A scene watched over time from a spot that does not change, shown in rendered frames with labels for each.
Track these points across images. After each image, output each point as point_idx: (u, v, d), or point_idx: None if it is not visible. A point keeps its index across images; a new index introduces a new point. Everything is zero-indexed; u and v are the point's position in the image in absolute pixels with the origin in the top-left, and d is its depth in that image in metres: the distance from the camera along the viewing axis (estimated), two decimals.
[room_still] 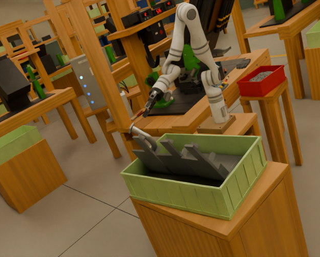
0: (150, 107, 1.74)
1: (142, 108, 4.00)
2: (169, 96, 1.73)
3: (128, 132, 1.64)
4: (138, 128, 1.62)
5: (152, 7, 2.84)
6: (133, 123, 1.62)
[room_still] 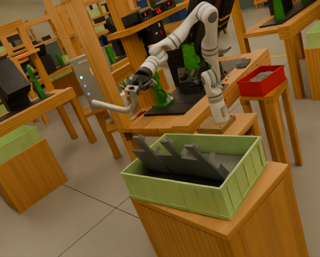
0: (135, 85, 1.49)
1: (142, 108, 4.00)
2: None
3: (124, 89, 1.43)
4: None
5: (152, 7, 2.84)
6: (137, 86, 1.44)
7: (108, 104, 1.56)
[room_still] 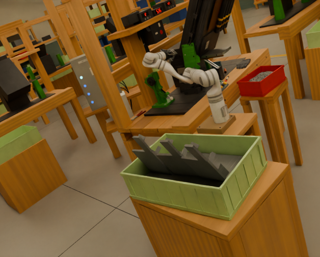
0: None
1: (142, 108, 4.00)
2: None
3: (177, 52, 2.57)
4: None
5: (152, 7, 2.84)
6: (170, 50, 2.56)
7: None
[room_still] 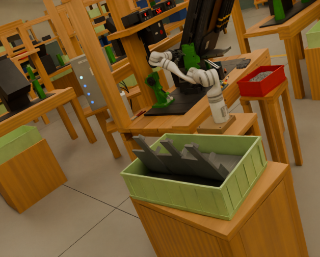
0: (176, 56, 2.61)
1: (142, 108, 4.00)
2: None
3: (184, 53, 2.64)
4: None
5: (152, 7, 2.84)
6: (177, 51, 2.63)
7: (185, 75, 2.66)
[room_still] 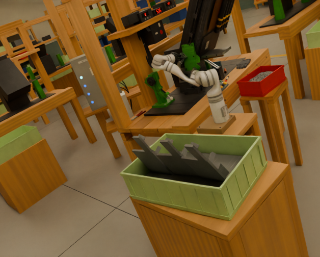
0: None
1: (142, 108, 4.00)
2: None
3: (187, 56, 2.63)
4: None
5: (152, 7, 2.84)
6: (180, 53, 2.62)
7: (188, 78, 2.65)
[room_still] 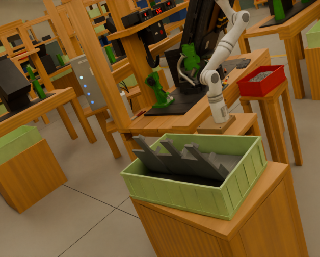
0: None
1: (142, 108, 4.00)
2: None
3: (187, 56, 2.63)
4: (180, 57, 2.65)
5: (152, 7, 2.84)
6: (180, 53, 2.62)
7: (188, 78, 2.65)
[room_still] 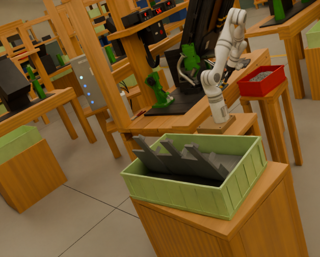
0: (229, 75, 2.47)
1: (142, 108, 4.00)
2: (239, 69, 2.38)
3: (187, 56, 2.63)
4: (180, 57, 2.65)
5: (152, 7, 2.84)
6: (180, 53, 2.62)
7: (188, 78, 2.65)
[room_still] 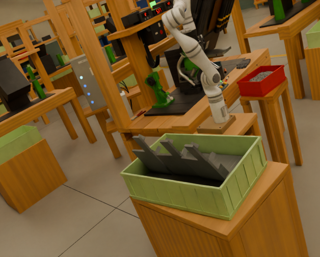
0: (197, 43, 2.06)
1: (142, 108, 4.00)
2: (182, 33, 2.02)
3: (187, 56, 2.63)
4: (180, 57, 2.65)
5: (152, 7, 2.84)
6: (180, 53, 2.62)
7: (188, 78, 2.65)
